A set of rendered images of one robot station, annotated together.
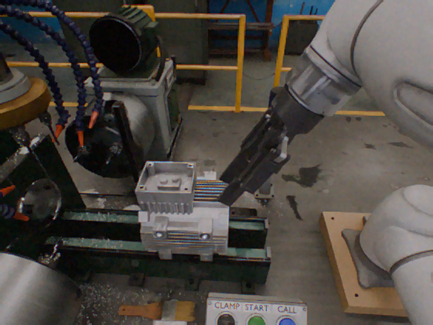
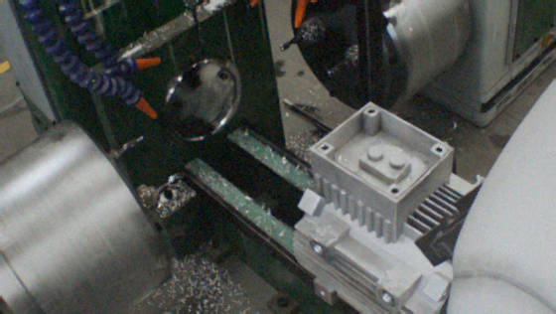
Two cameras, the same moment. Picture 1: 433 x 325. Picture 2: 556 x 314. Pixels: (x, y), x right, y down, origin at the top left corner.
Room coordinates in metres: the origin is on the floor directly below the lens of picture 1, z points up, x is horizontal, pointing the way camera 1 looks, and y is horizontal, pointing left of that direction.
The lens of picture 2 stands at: (0.04, -0.19, 1.62)
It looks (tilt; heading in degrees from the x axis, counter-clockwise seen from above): 44 degrees down; 51
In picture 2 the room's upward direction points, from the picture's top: 10 degrees counter-clockwise
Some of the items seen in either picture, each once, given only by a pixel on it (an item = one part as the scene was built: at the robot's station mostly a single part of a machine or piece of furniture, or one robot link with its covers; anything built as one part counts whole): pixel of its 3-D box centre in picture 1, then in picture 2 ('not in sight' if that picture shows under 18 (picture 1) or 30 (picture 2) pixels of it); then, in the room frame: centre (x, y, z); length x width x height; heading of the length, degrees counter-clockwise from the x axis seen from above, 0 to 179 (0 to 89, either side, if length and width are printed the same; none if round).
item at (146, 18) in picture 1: (144, 66); not in sight; (1.08, 0.31, 1.16); 0.33 x 0.26 x 0.42; 176
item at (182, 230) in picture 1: (189, 213); (407, 242); (0.42, 0.08, 1.02); 0.20 x 0.19 x 0.19; 88
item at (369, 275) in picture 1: (381, 246); not in sight; (0.41, -0.47, 0.88); 0.22 x 0.18 x 0.06; 178
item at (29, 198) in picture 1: (42, 205); (203, 102); (0.45, 0.47, 1.02); 0.15 x 0.02 x 0.15; 176
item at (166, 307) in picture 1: (158, 310); not in sight; (0.27, 0.16, 0.80); 0.21 x 0.05 x 0.01; 89
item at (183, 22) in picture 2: (27, 214); (185, 106); (0.45, 0.53, 0.97); 0.30 x 0.11 x 0.34; 176
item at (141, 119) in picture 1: (117, 130); (391, 16); (0.78, 0.36, 1.04); 0.41 x 0.25 x 0.25; 176
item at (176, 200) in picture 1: (168, 187); (382, 172); (0.43, 0.11, 1.11); 0.12 x 0.11 x 0.07; 88
